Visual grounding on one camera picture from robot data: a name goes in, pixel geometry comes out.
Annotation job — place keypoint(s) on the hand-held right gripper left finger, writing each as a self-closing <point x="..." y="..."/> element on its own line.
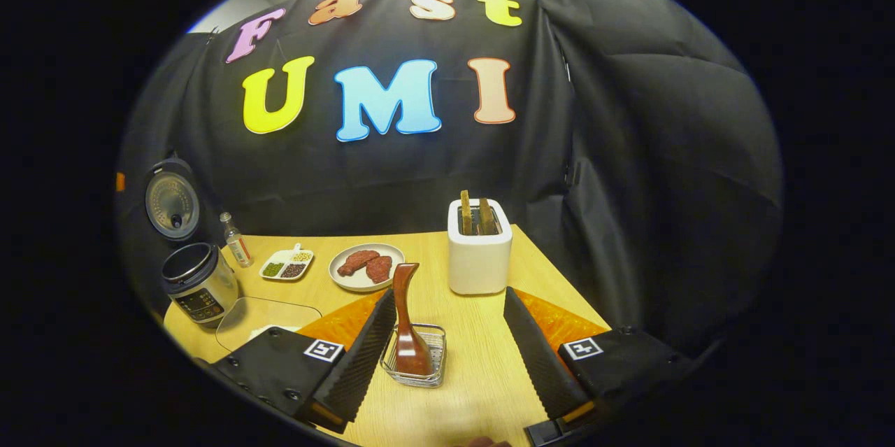
<point x="356" y="363"/>

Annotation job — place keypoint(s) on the black backdrop cloth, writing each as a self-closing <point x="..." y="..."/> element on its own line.
<point x="629" y="153"/>

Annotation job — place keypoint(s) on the brown wooden spoon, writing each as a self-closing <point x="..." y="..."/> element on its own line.
<point x="409" y="349"/>

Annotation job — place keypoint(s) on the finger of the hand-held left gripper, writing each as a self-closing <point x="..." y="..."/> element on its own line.
<point x="120" y="182"/>

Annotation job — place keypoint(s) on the small glass bottle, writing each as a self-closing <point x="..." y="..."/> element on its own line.
<point x="238" y="244"/>

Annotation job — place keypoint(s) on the white toaster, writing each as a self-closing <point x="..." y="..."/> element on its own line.
<point x="479" y="265"/>

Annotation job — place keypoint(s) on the red-brown meat piece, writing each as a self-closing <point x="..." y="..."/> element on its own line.
<point x="380" y="270"/>
<point x="356" y="261"/>

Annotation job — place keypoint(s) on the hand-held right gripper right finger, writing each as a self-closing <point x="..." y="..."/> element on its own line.
<point x="538" y="363"/>

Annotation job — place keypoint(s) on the black rice cooker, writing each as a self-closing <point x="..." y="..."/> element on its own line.
<point x="199" y="286"/>

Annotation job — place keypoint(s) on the divided white bean dish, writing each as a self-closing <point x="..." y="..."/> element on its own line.
<point x="285" y="267"/>

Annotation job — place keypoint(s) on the round white plate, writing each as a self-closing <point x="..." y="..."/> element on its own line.
<point x="353" y="282"/>

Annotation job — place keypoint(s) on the clear rice container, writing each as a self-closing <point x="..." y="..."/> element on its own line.
<point x="259" y="317"/>

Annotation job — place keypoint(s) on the brown toast slice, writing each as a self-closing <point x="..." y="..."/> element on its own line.
<point x="487" y="216"/>
<point x="466" y="213"/>

